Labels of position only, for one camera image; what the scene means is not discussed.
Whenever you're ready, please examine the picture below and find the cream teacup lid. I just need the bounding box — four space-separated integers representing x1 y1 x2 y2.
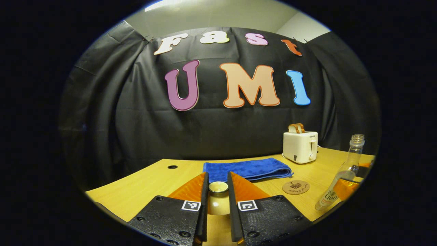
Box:
207 181 230 216

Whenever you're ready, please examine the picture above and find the black backdrop cloth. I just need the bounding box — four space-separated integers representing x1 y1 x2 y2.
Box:
58 20 381 190

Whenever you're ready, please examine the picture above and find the blue folded towel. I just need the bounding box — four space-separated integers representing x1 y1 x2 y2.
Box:
203 158 294 183

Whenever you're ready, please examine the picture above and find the clear glass water bottle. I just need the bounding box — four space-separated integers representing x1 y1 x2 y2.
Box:
315 134 365 211

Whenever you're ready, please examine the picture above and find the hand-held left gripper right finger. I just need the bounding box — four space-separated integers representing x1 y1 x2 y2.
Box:
227 171 313 246

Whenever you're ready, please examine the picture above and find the white toaster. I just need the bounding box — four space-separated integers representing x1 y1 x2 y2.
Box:
282 131 319 165

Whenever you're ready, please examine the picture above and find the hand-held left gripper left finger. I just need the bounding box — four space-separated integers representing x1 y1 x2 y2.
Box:
128 172 209 246

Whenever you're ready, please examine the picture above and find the round cork coaster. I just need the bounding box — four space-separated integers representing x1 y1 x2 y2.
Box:
282 180 310 195

